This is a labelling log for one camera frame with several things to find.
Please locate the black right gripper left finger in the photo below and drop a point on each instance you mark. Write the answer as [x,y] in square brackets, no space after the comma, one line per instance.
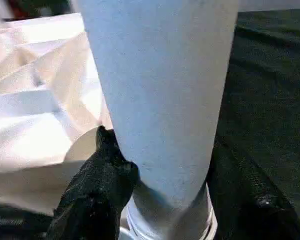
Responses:
[95,195]

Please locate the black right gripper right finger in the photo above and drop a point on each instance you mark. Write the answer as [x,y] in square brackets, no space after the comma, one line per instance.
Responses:
[245,200]

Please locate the white plastic table top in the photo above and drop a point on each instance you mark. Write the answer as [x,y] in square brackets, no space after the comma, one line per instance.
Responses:
[40,125]

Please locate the white plastic table leg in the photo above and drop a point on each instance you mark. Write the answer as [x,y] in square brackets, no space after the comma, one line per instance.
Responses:
[160,87]

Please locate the black work mat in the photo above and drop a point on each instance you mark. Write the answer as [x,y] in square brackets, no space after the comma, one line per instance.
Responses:
[270,87]

